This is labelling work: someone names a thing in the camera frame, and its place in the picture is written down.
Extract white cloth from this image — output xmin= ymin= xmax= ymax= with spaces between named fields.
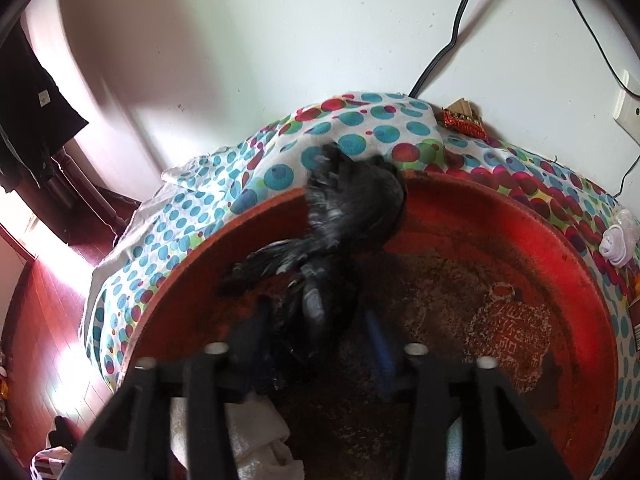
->
xmin=169 ymin=394 xmax=306 ymax=480

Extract red snack packet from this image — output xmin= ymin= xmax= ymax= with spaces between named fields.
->
xmin=441 ymin=99 xmax=489 ymax=142

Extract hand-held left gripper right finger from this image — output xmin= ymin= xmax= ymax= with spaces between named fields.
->
xmin=362 ymin=307 xmax=573 ymax=480

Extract white wall socket plate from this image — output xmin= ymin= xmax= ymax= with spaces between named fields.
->
xmin=612 ymin=67 xmax=640 ymax=135

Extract dark hanging clothes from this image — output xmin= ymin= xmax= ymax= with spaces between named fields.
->
xmin=0 ymin=24 xmax=90 ymax=196

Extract dark wooden furniture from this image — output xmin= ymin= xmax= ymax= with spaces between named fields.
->
xmin=49 ymin=144 xmax=144 ymax=247

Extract polka dot cloth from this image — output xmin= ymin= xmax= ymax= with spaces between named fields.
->
xmin=82 ymin=91 xmax=640 ymax=480

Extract thick black cable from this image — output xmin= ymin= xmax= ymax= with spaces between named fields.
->
xmin=407 ymin=0 xmax=483 ymax=97

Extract white sock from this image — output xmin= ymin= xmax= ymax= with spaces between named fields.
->
xmin=599 ymin=209 xmax=640 ymax=267

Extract red round tray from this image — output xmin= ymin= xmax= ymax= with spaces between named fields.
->
xmin=117 ymin=170 xmax=621 ymax=480

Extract patterned bag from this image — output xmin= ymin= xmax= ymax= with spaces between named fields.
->
xmin=30 ymin=446 xmax=77 ymax=480

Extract black feathery cloth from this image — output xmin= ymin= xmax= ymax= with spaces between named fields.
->
xmin=217 ymin=142 xmax=407 ymax=386

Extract thin black adapter cable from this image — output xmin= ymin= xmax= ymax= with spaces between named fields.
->
xmin=612 ymin=154 xmax=640 ymax=199

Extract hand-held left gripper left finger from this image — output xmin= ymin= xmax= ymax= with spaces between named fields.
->
xmin=62 ymin=307 xmax=281 ymax=480

